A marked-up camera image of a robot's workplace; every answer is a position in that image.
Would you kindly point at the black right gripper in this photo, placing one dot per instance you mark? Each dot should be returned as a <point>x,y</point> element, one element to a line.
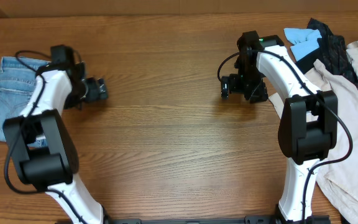
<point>260,93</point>

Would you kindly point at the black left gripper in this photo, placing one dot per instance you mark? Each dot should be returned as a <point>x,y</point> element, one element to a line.
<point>92,95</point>

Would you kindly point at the blue denim jeans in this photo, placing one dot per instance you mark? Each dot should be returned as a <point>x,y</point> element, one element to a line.
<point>30,87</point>

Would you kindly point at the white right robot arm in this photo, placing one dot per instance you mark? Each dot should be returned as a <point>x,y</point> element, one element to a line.
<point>308,126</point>

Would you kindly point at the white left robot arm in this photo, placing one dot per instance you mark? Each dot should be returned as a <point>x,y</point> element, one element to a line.
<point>41,157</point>

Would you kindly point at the light blue cloth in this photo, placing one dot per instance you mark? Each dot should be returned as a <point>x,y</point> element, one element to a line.
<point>304,41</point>

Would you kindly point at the black dark garment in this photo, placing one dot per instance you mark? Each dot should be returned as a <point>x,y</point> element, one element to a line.
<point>331,52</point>

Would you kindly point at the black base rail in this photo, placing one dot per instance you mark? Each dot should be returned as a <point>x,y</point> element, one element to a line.
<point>216,221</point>

